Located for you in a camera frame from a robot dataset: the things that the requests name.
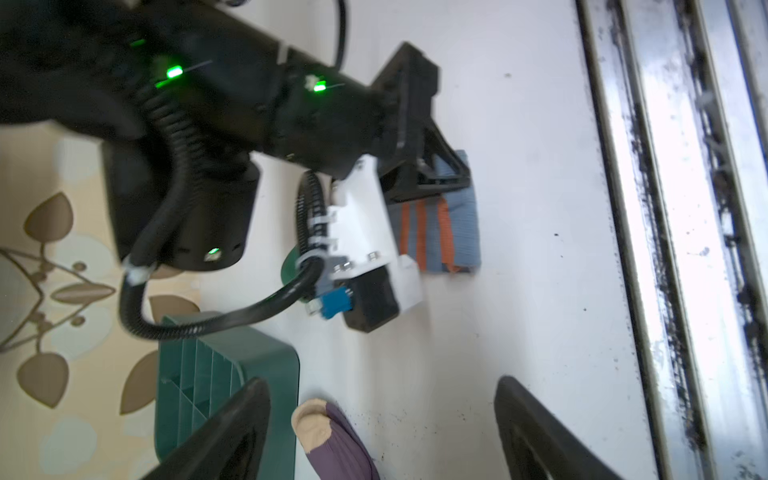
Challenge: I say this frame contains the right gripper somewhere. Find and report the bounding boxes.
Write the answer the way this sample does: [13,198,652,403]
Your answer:
[363,42,471,204]

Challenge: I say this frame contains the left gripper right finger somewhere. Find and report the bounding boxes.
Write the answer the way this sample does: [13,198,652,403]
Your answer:
[493,376,619,479]

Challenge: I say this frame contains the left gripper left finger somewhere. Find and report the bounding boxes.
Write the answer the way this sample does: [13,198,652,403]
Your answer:
[146,378,271,480]

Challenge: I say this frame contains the blue orange striped sock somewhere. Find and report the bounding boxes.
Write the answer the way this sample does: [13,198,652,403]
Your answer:
[280,149,482,301]

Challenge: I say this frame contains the green divided plastic tray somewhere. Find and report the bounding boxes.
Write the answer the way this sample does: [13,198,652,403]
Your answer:
[154,326,300,479]

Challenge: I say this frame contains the purple sock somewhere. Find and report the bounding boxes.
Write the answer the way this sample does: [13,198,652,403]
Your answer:
[291,398,380,480]

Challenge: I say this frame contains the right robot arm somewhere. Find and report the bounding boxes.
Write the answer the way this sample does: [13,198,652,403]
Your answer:
[1,1,471,341]

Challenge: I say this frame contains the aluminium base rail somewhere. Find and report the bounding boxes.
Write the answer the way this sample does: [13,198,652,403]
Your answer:
[576,1,767,479]

